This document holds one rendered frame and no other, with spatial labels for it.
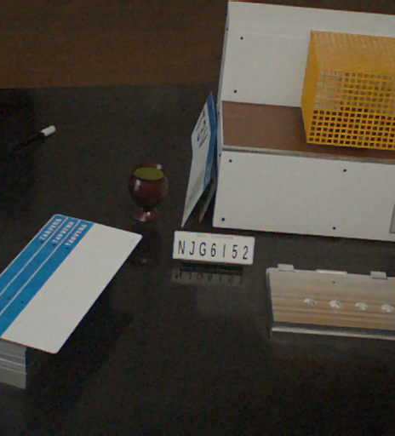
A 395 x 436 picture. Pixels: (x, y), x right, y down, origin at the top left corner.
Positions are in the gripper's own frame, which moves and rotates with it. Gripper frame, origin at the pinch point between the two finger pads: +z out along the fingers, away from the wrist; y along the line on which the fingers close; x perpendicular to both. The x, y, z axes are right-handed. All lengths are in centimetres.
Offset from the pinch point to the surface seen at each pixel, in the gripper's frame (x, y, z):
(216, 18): -30, -17, 162
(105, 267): -53, 8, 11
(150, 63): -49, -9, 125
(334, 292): -9.6, 11.5, 17.3
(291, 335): -18.3, 16.5, 7.1
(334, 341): -10.2, 17.0, 7.2
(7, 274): -71, 9, 7
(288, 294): -18.7, 11.9, 15.6
